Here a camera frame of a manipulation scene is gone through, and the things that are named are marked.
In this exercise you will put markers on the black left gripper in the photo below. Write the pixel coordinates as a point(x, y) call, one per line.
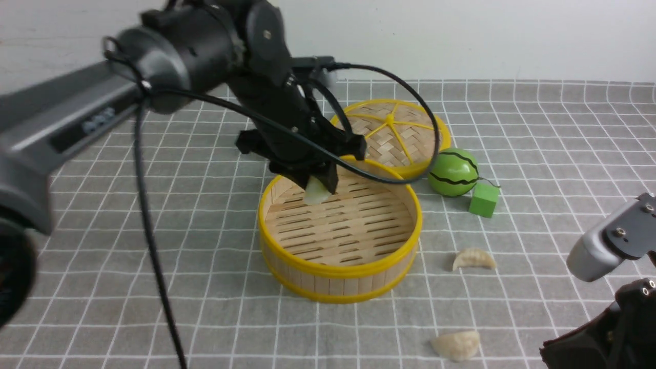
point(300, 128)

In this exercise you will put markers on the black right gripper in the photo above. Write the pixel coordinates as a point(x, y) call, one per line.
point(622, 336)

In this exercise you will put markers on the greenish white dumpling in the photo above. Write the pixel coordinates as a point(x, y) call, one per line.
point(315, 193)

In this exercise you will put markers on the white dumpling front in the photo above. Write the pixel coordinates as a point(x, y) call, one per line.
point(457, 347)

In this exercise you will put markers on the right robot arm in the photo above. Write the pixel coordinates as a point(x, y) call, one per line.
point(628, 234)

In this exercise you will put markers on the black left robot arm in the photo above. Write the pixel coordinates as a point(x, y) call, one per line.
point(197, 47)

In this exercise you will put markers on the yellow rimmed bamboo steamer tray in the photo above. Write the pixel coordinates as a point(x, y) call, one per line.
point(355, 246)

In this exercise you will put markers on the woven bamboo steamer lid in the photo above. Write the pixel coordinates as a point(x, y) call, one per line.
point(400, 137)

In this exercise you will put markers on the green toy watermelon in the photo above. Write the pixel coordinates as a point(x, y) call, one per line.
point(455, 172)

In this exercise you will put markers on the grey checked tablecloth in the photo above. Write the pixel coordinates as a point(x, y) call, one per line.
point(565, 155)

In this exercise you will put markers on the green cube block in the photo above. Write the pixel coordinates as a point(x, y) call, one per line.
point(484, 200)

